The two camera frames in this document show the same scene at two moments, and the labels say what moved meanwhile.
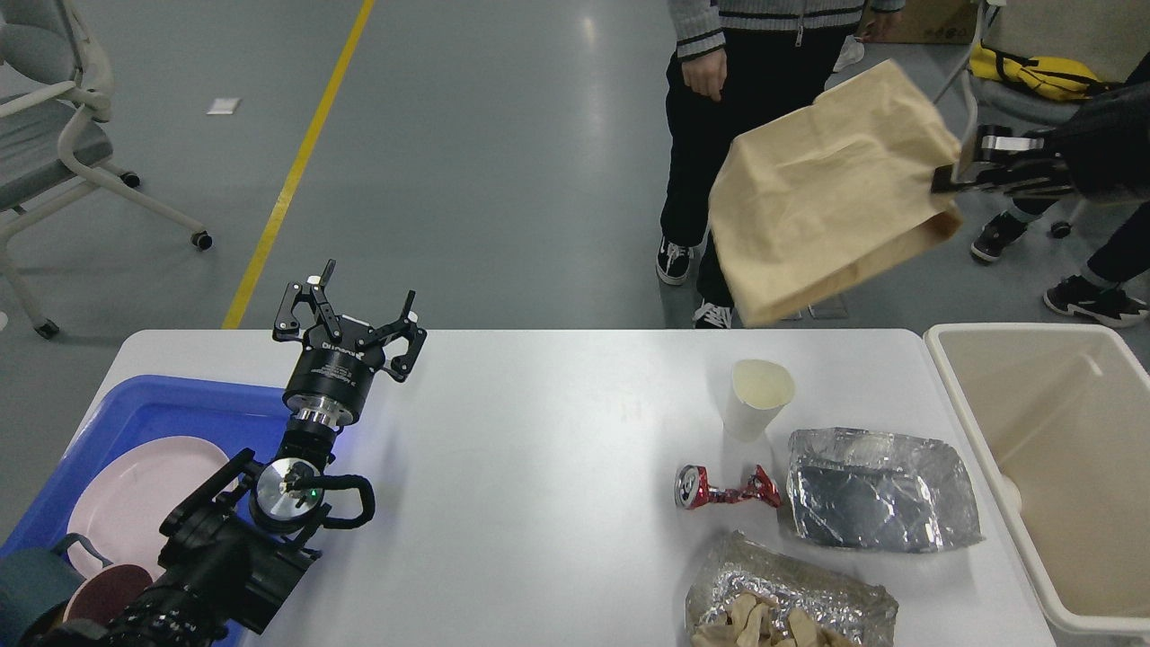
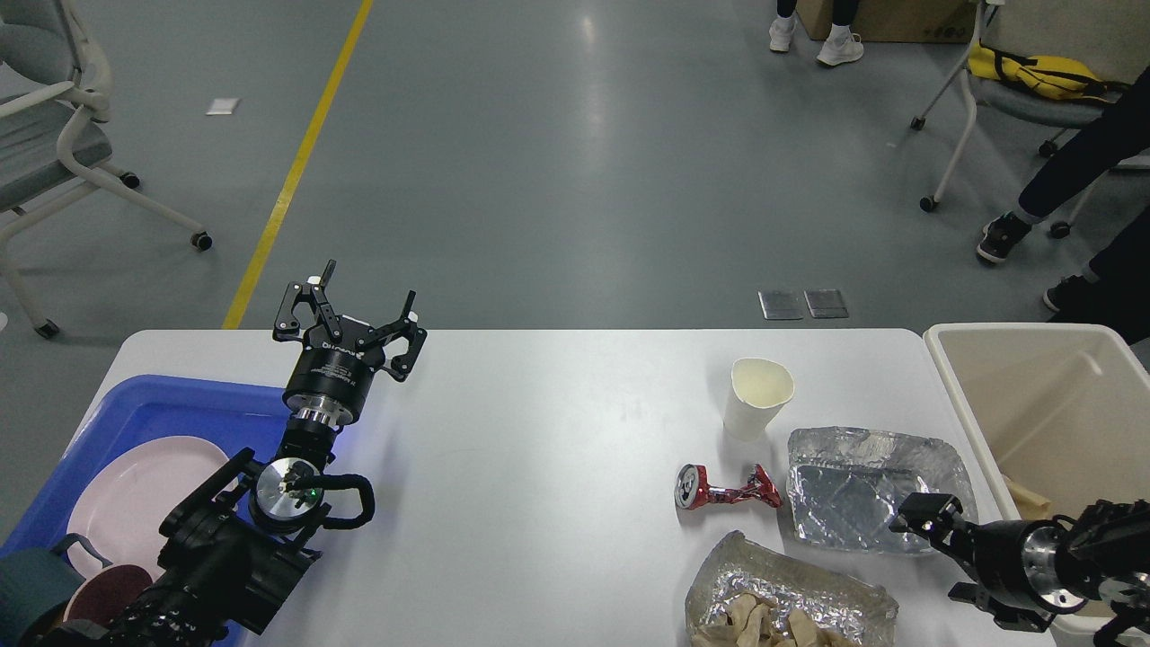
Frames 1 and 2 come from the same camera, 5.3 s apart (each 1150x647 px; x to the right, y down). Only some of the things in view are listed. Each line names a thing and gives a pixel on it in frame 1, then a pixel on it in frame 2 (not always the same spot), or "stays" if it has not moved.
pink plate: x=117 y=512 stays
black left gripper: x=332 y=375 stays
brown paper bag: x=811 y=203 → x=1041 y=488
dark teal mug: x=34 y=581 stays
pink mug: x=106 y=592 stays
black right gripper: x=1106 y=148 → x=1021 y=557
